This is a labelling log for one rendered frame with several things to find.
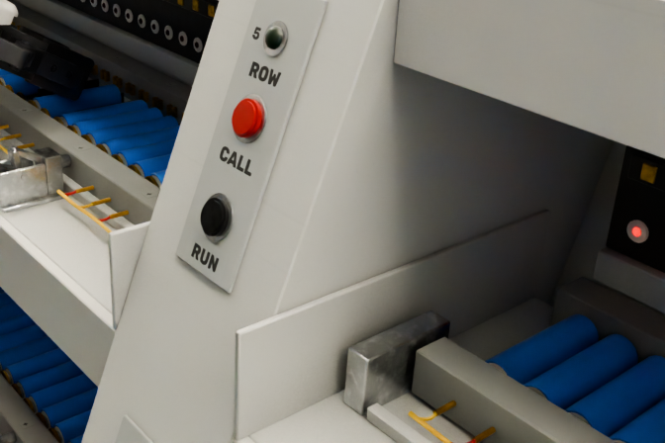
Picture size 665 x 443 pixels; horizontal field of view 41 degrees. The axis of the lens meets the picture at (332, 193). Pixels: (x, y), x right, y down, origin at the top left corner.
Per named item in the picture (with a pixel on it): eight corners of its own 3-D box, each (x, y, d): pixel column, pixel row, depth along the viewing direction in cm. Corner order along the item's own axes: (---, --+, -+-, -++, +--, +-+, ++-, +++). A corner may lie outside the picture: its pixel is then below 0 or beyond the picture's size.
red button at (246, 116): (248, 141, 36) (260, 104, 35) (225, 130, 37) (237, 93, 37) (266, 145, 36) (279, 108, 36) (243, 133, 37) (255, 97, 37)
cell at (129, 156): (213, 162, 60) (126, 184, 56) (198, 154, 61) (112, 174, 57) (213, 137, 59) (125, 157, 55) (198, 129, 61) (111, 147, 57)
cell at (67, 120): (136, 116, 67) (53, 132, 63) (139, 94, 66) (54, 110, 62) (148, 129, 66) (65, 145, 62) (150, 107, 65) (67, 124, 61)
